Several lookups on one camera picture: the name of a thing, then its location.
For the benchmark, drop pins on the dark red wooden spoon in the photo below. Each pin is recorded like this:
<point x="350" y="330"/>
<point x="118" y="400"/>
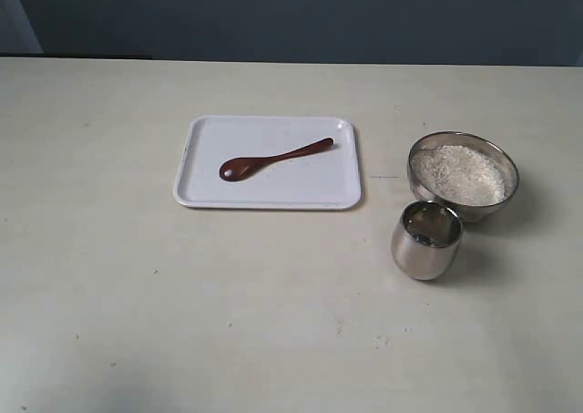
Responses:
<point x="241" y="168"/>

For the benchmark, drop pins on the stainless steel cup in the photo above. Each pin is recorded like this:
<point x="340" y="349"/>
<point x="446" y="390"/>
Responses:
<point x="426" y="240"/>

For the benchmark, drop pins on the white granular powder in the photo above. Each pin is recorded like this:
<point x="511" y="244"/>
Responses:
<point x="459" y="174"/>

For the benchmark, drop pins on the steel bowl with rice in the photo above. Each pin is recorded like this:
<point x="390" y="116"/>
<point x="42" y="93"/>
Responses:
<point x="503" y="162"/>

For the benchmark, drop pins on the white rectangular plastic tray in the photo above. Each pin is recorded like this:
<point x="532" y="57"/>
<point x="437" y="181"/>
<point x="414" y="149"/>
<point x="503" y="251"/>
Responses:
<point x="329" y="180"/>

